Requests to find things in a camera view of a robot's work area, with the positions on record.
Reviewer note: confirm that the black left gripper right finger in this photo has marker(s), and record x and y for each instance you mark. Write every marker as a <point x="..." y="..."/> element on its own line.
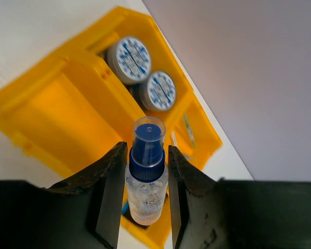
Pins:
<point x="190" y="203"/>

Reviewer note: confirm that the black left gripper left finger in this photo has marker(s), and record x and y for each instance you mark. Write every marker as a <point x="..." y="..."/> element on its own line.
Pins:
<point x="87" y="205"/>

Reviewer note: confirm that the blue white tape roll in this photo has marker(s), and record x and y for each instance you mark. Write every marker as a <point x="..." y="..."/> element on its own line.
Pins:
<point x="158" y="92"/>
<point x="130" y="60"/>

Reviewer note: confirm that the orange four-compartment plastic bin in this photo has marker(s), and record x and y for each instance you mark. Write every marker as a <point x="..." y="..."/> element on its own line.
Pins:
<point x="70" y="109"/>

